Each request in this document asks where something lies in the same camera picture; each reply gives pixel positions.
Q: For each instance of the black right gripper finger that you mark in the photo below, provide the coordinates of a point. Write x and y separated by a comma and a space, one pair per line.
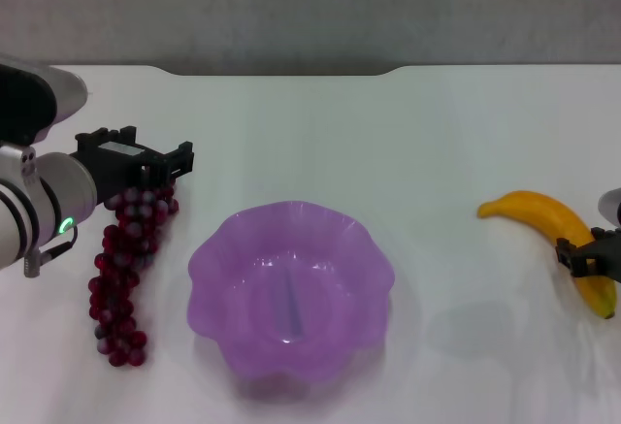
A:
604, 233
577, 256

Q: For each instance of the purple translucent scalloped bowl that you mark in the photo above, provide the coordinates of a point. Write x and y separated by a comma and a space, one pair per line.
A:
291, 288

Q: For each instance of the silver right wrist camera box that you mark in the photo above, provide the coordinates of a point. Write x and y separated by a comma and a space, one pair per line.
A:
610, 203

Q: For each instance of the silver black left wrist camera box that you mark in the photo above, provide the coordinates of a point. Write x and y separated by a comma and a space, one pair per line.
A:
29, 99

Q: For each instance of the dark red grape bunch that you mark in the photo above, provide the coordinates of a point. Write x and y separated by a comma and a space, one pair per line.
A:
126, 249

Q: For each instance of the grey fabric partition panel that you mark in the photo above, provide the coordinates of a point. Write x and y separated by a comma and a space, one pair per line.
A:
310, 7

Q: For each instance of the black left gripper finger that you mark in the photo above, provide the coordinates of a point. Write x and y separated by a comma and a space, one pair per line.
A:
128, 135
177, 162

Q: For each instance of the yellow banana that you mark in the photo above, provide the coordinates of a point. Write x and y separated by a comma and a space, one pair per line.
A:
533, 205

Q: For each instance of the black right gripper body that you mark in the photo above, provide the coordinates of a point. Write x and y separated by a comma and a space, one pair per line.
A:
611, 259

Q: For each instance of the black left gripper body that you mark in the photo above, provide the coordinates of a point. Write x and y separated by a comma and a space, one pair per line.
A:
111, 172

